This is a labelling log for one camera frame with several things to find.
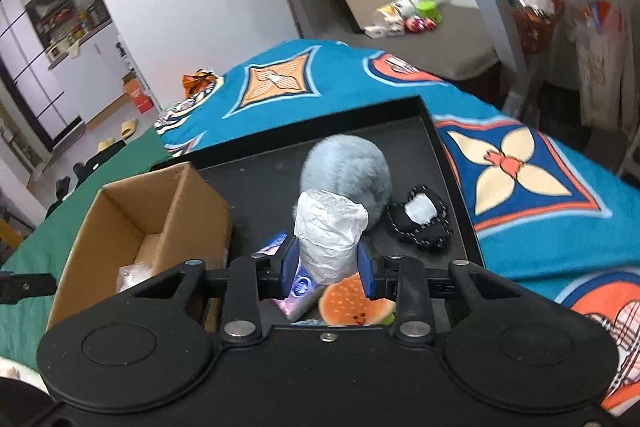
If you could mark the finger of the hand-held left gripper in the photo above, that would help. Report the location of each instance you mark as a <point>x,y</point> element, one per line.
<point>25,287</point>

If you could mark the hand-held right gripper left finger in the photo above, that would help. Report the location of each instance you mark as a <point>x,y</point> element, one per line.
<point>290,264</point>

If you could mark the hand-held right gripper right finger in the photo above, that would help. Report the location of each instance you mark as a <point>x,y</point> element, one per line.
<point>365,274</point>

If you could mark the burger plush toy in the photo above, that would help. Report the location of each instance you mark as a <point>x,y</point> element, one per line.
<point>345,302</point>

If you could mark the white paper ball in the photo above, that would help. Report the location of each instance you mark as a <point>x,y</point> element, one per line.
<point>327,232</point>

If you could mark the black and white whale plush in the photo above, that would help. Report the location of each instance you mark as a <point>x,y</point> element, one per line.
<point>430,234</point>

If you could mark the black shallow tray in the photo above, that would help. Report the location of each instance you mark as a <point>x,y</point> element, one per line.
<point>265,177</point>

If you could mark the brown cardboard box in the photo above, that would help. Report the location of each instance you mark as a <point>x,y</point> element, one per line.
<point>165,207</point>

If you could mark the purple snack packet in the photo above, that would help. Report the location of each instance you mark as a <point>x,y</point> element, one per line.
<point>302,292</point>

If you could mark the green cloth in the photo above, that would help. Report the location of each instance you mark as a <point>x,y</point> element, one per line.
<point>25,327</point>

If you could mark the clear plastic bag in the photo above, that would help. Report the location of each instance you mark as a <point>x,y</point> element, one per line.
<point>132,274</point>

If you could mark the grey fluffy plush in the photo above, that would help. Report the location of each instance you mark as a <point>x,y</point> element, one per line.
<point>345,162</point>

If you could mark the blue printed blanket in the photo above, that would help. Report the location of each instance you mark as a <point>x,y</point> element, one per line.
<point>350,77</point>

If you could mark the orange plastic bag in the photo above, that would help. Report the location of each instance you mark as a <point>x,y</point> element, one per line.
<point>199,83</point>

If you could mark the orange cardboard box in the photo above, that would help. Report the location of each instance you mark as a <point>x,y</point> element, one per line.
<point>139,97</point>

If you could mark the small white box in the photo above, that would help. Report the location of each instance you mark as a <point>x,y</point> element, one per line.
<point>382,31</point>

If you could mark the small red toy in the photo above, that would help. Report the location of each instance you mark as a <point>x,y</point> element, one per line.
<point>419,25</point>

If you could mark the clear plastic jar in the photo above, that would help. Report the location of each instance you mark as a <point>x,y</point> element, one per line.
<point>400,7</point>

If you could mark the green cup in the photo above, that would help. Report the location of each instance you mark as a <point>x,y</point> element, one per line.
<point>429,11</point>

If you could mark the beige tote bag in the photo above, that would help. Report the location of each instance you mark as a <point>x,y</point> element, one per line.
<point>600,67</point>

